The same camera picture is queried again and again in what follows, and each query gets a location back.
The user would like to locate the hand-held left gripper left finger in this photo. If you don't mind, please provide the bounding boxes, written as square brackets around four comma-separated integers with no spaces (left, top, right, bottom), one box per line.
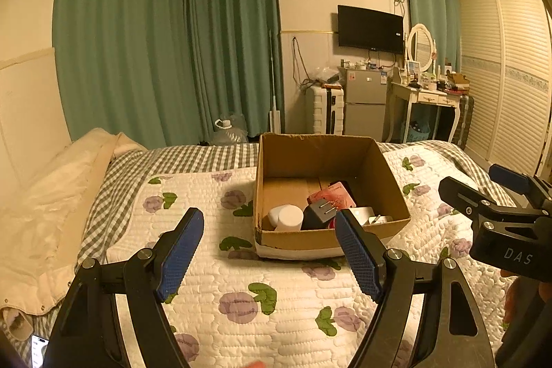
[51,208,205,368]

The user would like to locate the white charger plug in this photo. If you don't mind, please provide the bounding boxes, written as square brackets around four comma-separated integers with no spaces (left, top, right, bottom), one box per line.
[348,206,394,228]

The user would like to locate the white dressing table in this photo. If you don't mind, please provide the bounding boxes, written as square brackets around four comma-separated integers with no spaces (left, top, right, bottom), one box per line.
[383,81,462,144]

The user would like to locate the white louvred wardrobe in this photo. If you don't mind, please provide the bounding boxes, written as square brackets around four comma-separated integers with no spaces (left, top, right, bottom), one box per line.
[457,0,552,180]

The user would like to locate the green curtain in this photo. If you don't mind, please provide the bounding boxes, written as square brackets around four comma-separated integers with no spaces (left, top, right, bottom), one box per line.
[398,0,462,72]
[185,0,286,137]
[52,0,196,150]

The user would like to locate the oval white vanity mirror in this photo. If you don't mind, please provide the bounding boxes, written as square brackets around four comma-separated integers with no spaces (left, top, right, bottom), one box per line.
[406,23,434,72]

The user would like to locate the white plastic bottle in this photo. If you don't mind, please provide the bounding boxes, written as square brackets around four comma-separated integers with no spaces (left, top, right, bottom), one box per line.
[267,204,304,232]

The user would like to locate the smartphone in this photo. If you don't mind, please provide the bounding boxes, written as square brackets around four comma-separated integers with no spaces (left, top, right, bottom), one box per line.
[30,332,51,368]

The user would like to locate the beige folded duvet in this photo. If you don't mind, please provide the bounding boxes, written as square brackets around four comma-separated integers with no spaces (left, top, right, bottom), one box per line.
[0,128,148,341]

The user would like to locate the dark suitcase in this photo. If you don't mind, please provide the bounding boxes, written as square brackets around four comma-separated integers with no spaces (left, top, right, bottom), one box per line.
[450,94,475,149]

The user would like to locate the white floral quilt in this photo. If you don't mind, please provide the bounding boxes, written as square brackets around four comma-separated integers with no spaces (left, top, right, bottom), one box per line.
[106,143,519,368]

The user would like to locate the dark grey power adapter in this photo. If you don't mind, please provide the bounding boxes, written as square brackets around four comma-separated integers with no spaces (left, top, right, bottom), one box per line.
[300,199,339,231]

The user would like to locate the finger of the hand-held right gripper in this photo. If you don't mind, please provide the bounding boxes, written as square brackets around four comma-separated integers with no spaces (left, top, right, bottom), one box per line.
[437,176,501,228]
[489,163,545,205]

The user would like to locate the white flat mop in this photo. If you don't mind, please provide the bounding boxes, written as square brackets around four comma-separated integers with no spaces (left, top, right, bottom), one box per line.
[268,29,284,134]

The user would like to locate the clear plastic bag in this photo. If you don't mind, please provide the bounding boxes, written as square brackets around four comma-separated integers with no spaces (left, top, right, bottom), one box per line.
[312,66,342,87]

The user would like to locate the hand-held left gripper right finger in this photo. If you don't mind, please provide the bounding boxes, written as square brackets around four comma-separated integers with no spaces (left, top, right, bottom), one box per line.
[334,209,497,368]

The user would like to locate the silver small fridge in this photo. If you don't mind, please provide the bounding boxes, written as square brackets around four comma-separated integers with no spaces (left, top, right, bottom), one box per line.
[342,67,389,138]

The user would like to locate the white suitcase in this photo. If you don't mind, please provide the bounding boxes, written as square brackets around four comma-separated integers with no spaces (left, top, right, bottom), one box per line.
[305,85,346,135]

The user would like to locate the red packet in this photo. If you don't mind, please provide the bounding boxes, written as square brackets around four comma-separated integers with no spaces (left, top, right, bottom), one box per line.
[307,180,357,210]

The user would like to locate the black wall television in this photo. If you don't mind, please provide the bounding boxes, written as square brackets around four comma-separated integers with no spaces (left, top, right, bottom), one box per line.
[337,4,405,53]

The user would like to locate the blue basket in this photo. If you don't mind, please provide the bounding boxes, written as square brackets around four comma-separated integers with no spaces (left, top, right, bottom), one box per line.
[405,120,431,141]

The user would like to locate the black wall cables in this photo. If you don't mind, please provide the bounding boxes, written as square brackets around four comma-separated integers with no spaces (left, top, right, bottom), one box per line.
[290,36,312,87]

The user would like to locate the person's right hand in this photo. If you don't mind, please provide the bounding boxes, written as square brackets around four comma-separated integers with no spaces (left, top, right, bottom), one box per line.
[537,281,552,315]

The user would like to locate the clear water jug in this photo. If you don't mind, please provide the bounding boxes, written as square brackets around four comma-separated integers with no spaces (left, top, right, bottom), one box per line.
[213,113,249,146]

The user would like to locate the brown cardboard box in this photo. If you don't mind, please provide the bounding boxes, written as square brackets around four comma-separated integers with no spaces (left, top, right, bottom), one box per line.
[252,132,412,261]

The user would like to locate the cream headboard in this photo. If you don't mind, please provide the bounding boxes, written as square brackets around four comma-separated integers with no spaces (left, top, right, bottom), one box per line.
[0,48,72,197]

